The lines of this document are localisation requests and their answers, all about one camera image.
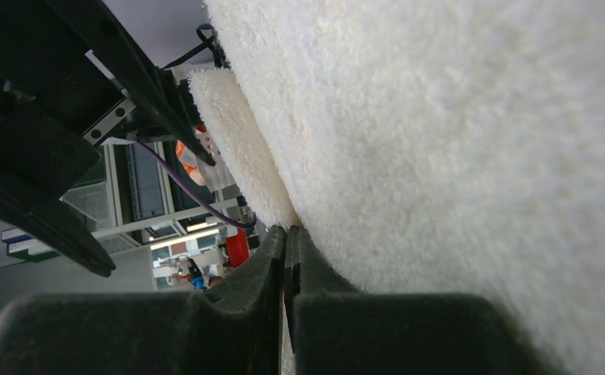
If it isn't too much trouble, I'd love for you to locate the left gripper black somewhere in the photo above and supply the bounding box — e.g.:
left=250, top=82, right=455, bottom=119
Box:
left=0, top=1, right=215, bottom=277

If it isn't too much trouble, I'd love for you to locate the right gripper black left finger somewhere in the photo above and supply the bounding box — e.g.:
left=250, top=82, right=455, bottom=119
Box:
left=0, top=227, right=286, bottom=374

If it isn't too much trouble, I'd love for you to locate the red object in background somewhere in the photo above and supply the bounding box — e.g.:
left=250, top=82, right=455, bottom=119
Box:
left=225, top=228, right=250, bottom=269

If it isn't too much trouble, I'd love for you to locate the white orange perforated object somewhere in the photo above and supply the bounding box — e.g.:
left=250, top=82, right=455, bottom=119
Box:
left=175, top=123, right=235, bottom=192

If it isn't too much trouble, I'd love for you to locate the white towel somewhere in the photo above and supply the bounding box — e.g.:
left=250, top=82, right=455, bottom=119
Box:
left=190, top=1, right=605, bottom=374

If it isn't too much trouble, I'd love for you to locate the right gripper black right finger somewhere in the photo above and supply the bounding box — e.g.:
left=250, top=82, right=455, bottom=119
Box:
left=284, top=227, right=542, bottom=374

